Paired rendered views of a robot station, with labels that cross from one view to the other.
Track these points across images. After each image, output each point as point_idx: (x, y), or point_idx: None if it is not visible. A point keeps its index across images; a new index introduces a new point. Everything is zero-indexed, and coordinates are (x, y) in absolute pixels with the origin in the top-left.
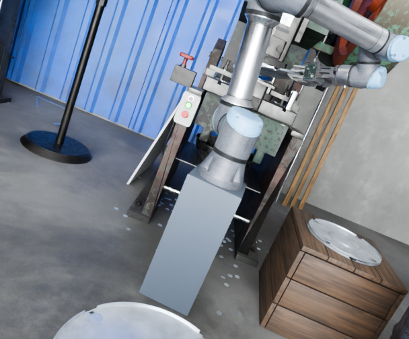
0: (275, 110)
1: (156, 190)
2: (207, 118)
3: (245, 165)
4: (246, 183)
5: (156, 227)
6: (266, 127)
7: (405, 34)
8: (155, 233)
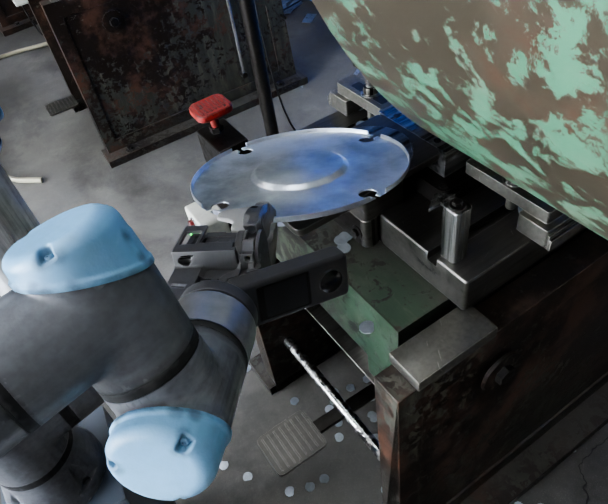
0: (414, 253)
1: (262, 349)
2: (277, 246)
3: (32, 490)
4: (124, 497)
5: (279, 406)
6: (358, 309)
7: (507, 131)
8: (262, 422)
